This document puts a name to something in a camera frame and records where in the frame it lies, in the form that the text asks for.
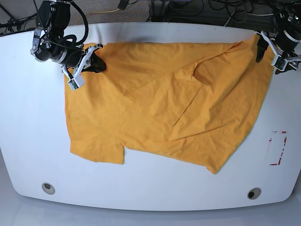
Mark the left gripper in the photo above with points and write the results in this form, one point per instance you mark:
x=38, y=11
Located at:
x=286, y=40

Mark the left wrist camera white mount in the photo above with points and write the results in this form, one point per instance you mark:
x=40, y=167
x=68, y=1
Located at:
x=280, y=59

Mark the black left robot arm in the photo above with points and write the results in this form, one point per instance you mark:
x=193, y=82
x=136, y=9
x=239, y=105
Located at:
x=287, y=14

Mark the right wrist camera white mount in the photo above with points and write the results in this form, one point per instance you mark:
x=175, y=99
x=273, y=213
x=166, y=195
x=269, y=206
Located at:
x=75, y=78

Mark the left table grommet hole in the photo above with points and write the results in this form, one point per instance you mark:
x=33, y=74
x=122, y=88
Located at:
x=48, y=188

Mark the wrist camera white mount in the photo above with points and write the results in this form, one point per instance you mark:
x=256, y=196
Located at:
x=280, y=59
x=75, y=78

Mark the table grommet hole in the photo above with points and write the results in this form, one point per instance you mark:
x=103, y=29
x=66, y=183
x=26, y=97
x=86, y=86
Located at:
x=254, y=193
x=48, y=188

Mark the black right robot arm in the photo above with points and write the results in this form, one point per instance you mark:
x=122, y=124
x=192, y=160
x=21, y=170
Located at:
x=50, y=42

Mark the red tape rectangle marking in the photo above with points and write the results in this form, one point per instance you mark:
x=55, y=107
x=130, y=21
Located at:
x=276, y=147

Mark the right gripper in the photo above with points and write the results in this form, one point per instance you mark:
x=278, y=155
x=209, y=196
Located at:
x=95, y=64

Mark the right table grommet hole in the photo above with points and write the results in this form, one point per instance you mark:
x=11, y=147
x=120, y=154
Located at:
x=254, y=193

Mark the yellow T-shirt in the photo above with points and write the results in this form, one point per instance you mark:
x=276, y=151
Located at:
x=192, y=102

